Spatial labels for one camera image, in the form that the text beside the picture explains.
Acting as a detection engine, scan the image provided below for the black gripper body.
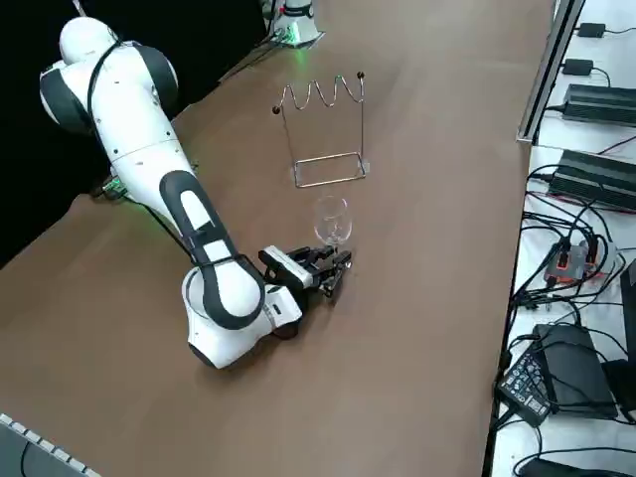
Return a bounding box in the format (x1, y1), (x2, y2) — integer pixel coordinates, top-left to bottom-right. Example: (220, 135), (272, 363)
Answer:
(287, 250), (327, 294)

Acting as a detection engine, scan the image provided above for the clear glass goblet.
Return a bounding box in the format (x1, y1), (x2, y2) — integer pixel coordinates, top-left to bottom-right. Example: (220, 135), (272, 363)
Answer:
(313, 195), (355, 268)

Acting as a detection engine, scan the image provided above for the black labelled power adapter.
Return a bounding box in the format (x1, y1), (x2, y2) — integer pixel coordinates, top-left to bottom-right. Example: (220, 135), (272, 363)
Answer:
(495, 346), (554, 427)

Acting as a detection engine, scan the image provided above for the grey orange usb hub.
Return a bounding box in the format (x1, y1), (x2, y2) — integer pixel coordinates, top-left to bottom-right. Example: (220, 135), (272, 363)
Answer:
(545, 241), (620, 288)

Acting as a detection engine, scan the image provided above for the black flat box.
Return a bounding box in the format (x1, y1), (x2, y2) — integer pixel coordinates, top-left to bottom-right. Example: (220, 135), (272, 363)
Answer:
(533, 322), (620, 421)

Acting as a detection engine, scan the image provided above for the large black power brick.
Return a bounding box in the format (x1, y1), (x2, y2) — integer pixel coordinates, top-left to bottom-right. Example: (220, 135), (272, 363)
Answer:
(546, 147), (636, 214)
(559, 82), (636, 129)

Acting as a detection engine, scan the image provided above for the grey slotted panel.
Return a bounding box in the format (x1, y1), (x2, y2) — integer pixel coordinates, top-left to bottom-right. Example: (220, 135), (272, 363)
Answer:
(0, 411), (101, 477)

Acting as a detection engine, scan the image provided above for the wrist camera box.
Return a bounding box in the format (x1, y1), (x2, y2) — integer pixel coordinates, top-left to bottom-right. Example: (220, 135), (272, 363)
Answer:
(256, 244), (312, 290)

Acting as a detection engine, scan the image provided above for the metal wire goblet holder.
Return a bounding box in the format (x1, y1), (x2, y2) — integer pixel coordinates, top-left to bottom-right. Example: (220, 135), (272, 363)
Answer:
(270, 71), (373, 191)

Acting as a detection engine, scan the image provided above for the aluminium camera post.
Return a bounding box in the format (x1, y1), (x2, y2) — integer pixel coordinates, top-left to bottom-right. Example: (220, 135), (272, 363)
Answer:
(515, 0), (588, 146)

